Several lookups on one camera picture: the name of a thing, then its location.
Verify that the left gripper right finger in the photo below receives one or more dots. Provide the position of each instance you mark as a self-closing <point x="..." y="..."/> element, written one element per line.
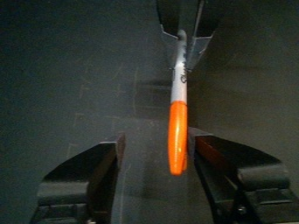
<point x="249" y="180"/>

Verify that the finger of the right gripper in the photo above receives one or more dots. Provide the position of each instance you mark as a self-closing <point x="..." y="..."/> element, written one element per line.
<point x="170" y="14"/>
<point x="206" y="20"/>

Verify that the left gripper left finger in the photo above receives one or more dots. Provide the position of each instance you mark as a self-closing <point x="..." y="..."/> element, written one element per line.
<point x="78" y="180"/>

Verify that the grey marker pen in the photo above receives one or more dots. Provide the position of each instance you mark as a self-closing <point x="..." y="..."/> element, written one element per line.
<point x="178" y="131"/>

